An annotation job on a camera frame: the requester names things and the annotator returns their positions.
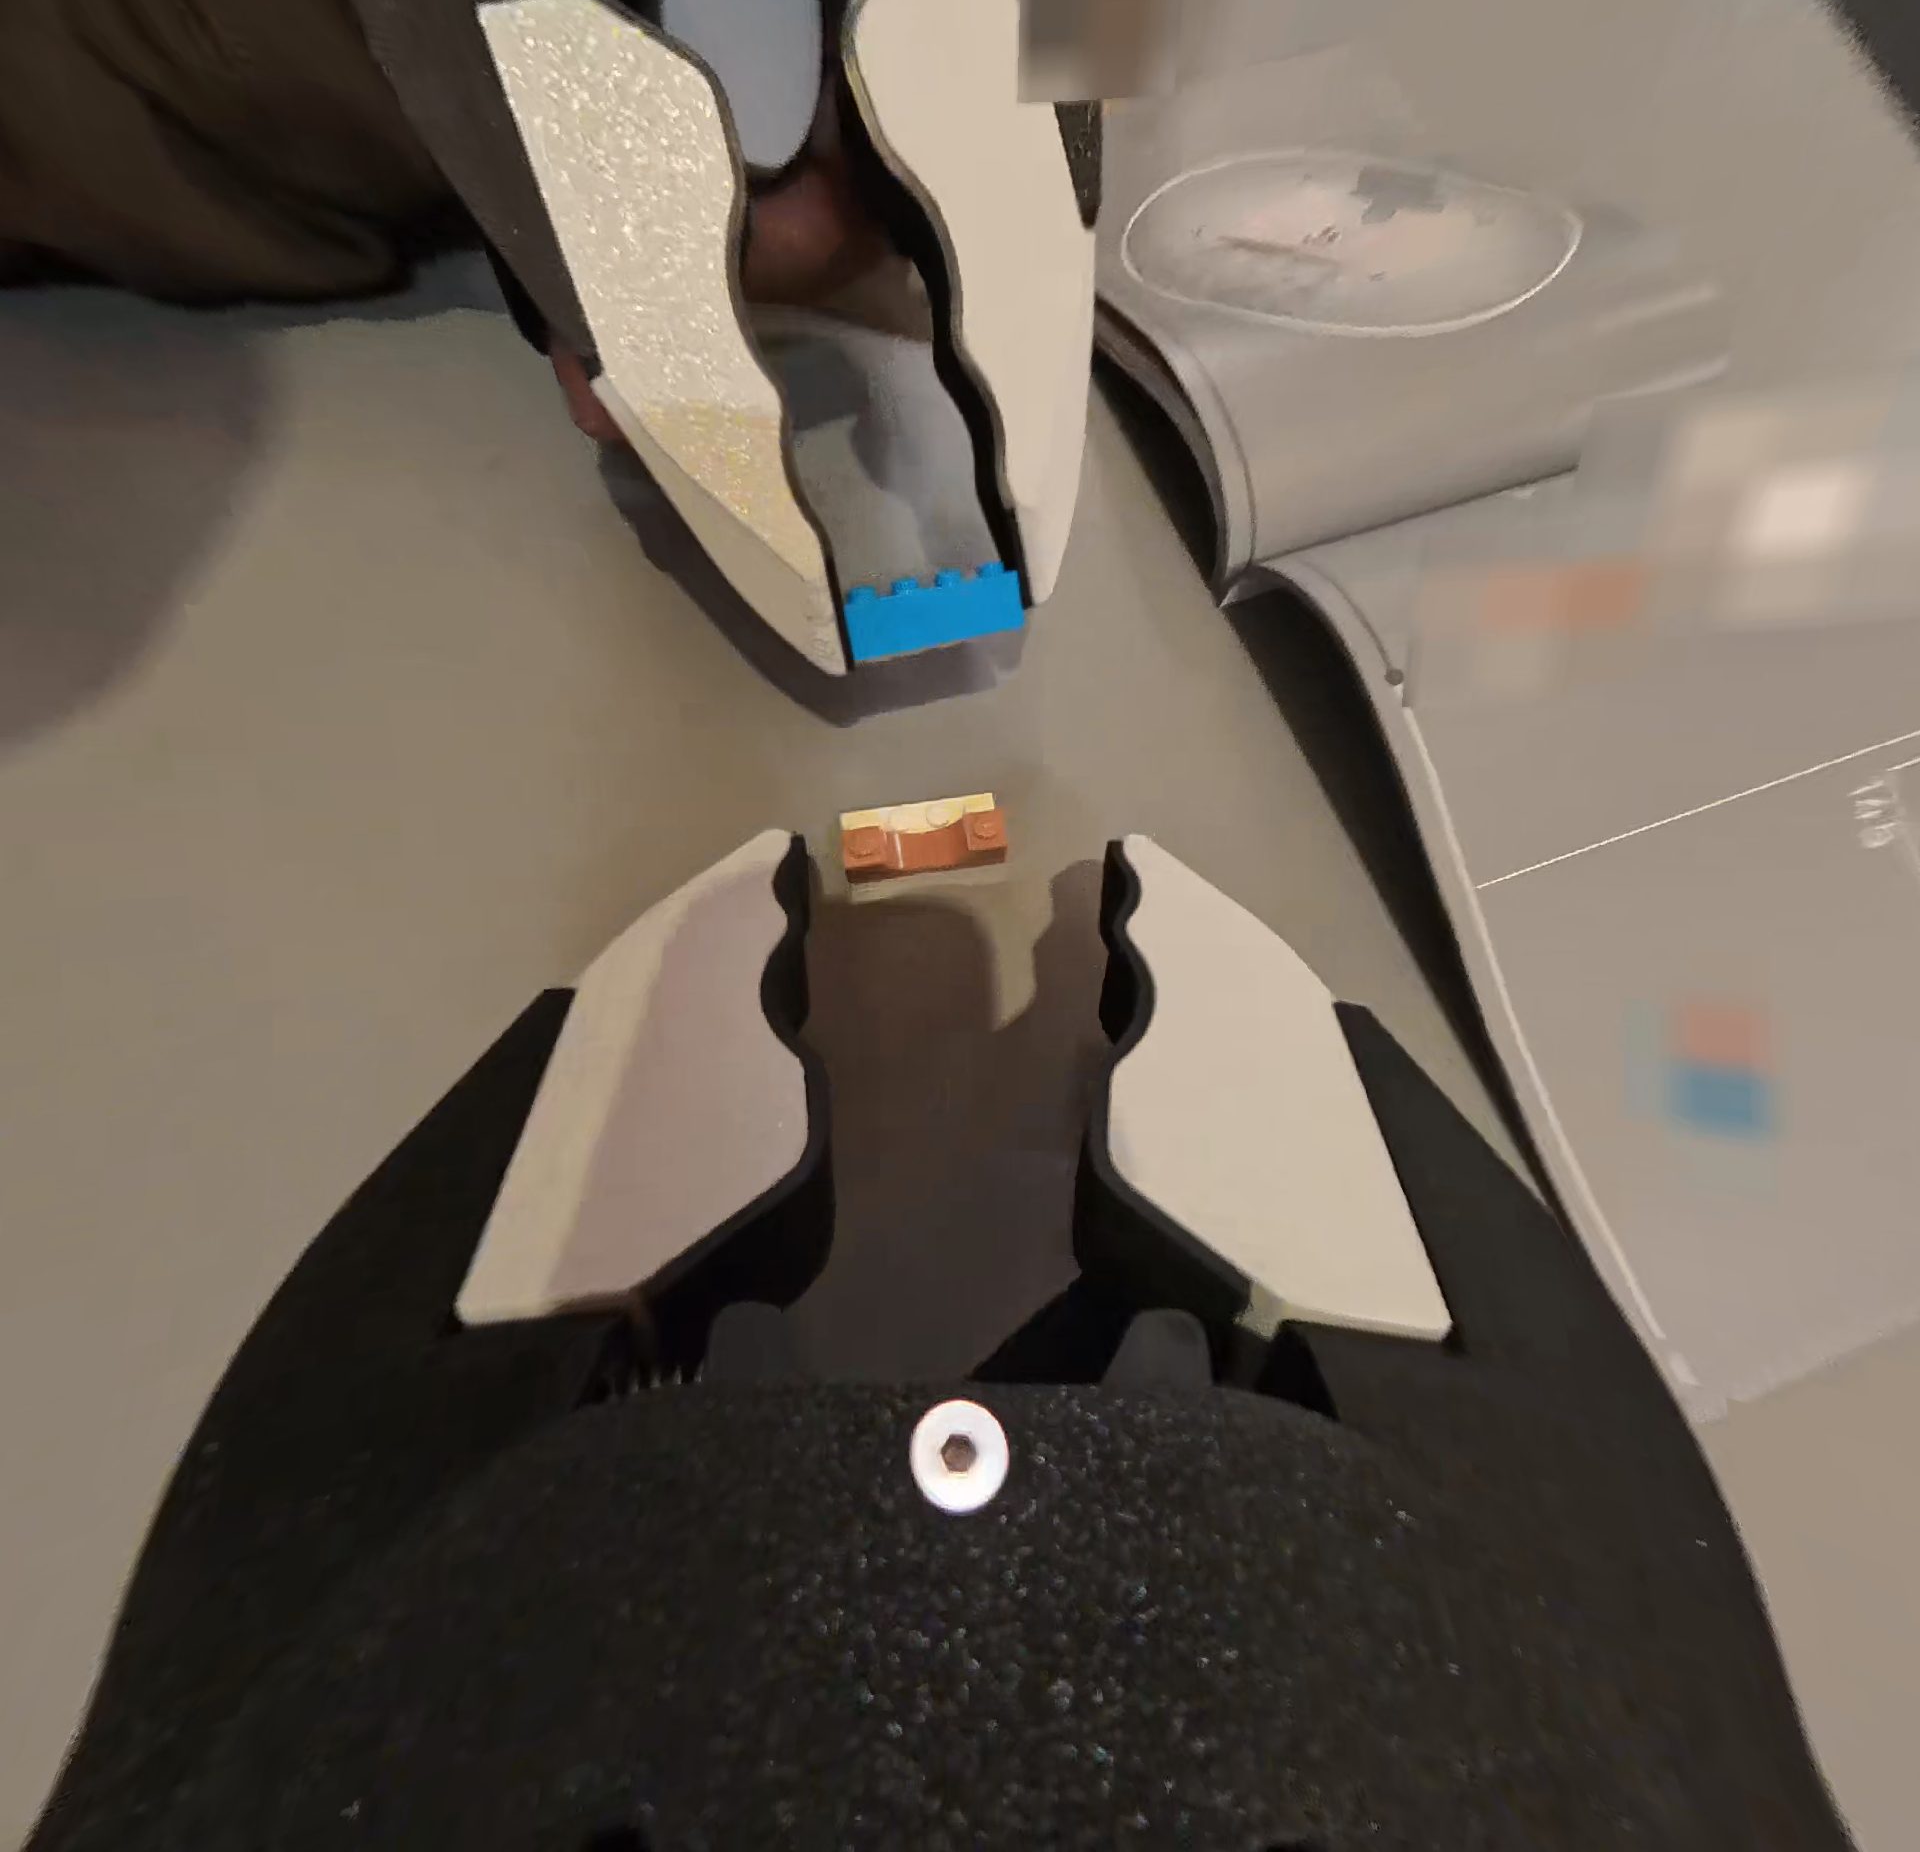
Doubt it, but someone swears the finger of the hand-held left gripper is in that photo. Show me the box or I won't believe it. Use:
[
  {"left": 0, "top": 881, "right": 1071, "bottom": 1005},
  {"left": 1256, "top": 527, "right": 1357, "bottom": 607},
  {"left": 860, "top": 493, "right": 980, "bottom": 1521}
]
[
  {"left": 477, "top": 0, "right": 853, "bottom": 680},
  {"left": 837, "top": 0, "right": 1100, "bottom": 612}
]

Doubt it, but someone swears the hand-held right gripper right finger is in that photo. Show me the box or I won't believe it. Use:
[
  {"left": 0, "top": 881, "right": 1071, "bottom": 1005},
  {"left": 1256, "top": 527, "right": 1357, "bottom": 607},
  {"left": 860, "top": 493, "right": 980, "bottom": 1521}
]
[{"left": 1074, "top": 831, "right": 1457, "bottom": 1347}]

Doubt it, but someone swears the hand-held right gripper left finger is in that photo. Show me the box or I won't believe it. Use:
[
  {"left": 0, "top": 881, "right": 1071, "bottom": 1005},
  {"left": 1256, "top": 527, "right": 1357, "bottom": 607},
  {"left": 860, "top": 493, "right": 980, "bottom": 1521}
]
[{"left": 455, "top": 828, "right": 837, "bottom": 1331}]

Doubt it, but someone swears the small white brick plate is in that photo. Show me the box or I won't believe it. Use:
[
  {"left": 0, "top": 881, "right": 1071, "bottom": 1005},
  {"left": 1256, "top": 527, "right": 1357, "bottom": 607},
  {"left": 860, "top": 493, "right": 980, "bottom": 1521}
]
[{"left": 840, "top": 790, "right": 1002, "bottom": 838}]

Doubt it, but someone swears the blue brick plate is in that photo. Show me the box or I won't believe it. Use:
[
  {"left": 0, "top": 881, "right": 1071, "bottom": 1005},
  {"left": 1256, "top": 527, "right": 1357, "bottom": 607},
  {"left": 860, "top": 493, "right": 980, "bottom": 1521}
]
[{"left": 840, "top": 564, "right": 1033, "bottom": 669}]

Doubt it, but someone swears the grey desk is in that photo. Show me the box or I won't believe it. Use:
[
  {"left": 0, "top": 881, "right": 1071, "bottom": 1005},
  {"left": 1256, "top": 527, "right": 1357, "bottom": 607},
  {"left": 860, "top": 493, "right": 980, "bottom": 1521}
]
[{"left": 0, "top": 0, "right": 1920, "bottom": 1852}]

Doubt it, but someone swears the person's left hand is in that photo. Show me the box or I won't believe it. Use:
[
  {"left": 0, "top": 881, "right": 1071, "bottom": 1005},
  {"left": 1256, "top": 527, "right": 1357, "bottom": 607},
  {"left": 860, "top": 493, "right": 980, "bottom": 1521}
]
[{"left": 733, "top": 154, "right": 936, "bottom": 321}]

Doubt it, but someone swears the grey instruction booklet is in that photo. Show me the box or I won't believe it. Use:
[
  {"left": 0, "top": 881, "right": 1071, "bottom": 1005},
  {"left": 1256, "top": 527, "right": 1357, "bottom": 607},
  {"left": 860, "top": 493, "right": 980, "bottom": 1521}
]
[{"left": 1093, "top": 0, "right": 1920, "bottom": 1421}]

